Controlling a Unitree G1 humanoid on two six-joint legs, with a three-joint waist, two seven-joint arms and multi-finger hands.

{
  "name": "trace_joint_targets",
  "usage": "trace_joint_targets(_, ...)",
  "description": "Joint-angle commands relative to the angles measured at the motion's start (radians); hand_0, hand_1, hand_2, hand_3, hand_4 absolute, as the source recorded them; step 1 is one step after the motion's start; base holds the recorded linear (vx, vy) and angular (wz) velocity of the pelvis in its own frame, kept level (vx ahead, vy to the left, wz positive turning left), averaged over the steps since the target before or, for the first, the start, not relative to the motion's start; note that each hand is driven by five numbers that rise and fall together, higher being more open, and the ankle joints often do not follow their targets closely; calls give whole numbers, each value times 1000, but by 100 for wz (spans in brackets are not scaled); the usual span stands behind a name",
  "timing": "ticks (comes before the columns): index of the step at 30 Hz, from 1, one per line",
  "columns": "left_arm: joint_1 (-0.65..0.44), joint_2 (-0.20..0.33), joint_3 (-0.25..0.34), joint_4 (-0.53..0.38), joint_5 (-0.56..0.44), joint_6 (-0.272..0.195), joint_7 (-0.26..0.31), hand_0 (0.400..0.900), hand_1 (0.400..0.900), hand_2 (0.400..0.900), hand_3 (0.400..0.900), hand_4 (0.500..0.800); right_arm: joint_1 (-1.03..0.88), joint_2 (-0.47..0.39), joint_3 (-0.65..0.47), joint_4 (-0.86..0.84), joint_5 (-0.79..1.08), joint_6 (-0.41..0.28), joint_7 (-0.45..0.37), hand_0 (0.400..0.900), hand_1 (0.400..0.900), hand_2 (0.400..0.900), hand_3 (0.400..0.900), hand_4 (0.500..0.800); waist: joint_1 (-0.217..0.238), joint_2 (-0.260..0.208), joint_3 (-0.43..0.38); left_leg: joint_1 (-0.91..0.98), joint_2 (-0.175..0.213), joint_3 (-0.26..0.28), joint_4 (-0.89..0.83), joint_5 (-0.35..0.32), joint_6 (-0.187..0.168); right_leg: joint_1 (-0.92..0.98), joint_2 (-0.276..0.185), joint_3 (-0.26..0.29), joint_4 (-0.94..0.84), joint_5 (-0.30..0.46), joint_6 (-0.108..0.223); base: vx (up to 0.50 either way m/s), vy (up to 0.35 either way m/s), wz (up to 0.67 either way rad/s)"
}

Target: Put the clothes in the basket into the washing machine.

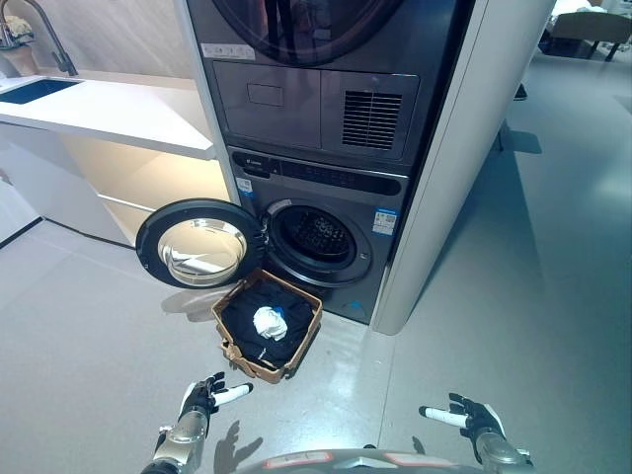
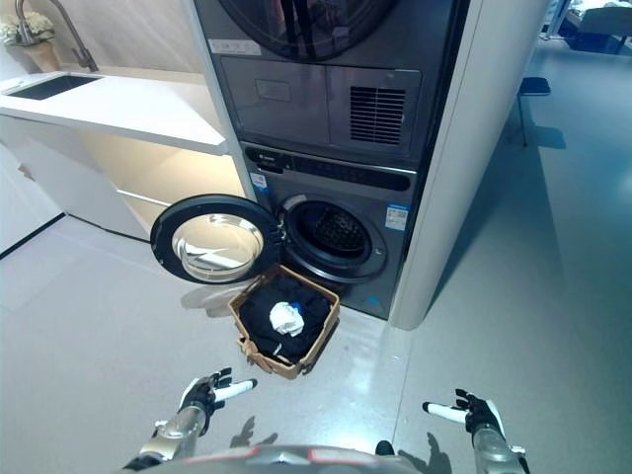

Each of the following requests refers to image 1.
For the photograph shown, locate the dark background furniture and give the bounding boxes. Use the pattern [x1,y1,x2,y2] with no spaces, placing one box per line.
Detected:
[537,0,632,63]

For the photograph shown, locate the grey front-load washing machine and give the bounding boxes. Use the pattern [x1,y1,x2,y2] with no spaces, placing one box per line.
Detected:
[225,145,411,326]

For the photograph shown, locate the dark sink basin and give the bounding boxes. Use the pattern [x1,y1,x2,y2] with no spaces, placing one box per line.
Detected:
[0,78,84,106]

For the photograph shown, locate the grey stacked dryer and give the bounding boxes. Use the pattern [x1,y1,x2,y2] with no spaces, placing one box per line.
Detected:
[186,0,478,167]

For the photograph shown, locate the vase with white flowers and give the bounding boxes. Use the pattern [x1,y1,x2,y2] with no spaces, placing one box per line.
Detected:
[0,14,37,78]

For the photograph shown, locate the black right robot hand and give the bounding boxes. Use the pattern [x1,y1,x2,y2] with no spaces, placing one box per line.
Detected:
[418,392,508,445]

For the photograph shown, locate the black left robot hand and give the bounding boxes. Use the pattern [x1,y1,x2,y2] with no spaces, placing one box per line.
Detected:
[178,372,255,421]

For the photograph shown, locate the white countertop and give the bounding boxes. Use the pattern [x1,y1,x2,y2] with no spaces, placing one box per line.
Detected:
[0,68,217,160]

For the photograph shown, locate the round dark dryer door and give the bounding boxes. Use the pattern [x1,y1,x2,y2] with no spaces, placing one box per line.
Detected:
[209,0,406,68]

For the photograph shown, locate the tall white appliance cabinet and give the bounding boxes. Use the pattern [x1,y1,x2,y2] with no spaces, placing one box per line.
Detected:
[172,0,557,337]

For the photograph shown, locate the grey robot torso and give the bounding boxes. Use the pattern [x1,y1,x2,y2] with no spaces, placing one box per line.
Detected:
[246,446,475,474]

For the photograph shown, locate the white dryer label strip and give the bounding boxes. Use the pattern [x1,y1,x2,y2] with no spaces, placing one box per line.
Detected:
[200,42,256,61]

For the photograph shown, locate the blue energy label sticker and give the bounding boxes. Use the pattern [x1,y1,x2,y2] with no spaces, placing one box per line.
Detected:
[372,206,399,237]

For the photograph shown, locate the metal kitchen faucet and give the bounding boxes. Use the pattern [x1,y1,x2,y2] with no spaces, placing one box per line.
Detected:
[0,0,80,78]

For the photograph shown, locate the black clothes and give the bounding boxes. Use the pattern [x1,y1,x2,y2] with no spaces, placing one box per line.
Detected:
[220,279,316,370]

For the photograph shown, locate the white garment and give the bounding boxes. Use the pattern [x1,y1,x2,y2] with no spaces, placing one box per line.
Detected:
[252,304,288,342]

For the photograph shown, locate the brown wicker laundry basket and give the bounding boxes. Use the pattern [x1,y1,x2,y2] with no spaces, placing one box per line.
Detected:
[210,269,324,385]

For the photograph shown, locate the round washing machine door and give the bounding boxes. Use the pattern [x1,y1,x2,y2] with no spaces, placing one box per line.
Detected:
[135,197,271,291]

